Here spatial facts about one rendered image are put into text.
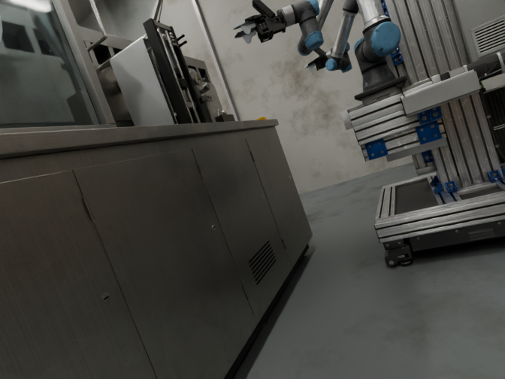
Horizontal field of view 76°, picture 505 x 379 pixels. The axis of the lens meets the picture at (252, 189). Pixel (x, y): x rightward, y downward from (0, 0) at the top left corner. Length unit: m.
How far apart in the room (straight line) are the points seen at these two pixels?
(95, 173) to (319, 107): 4.02
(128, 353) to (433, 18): 1.78
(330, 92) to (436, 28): 2.90
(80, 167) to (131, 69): 1.03
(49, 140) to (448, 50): 1.64
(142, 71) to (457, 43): 1.48
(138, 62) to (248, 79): 3.36
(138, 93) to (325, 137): 3.28
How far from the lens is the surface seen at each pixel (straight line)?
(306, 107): 4.70
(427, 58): 1.83
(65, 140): 0.82
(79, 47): 1.09
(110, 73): 2.02
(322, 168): 4.71
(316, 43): 1.49
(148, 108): 1.74
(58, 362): 0.77
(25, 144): 0.77
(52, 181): 0.80
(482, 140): 1.87
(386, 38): 1.53
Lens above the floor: 0.69
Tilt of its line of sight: 5 degrees down
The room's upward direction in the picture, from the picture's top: 20 degrees counter-clockwise
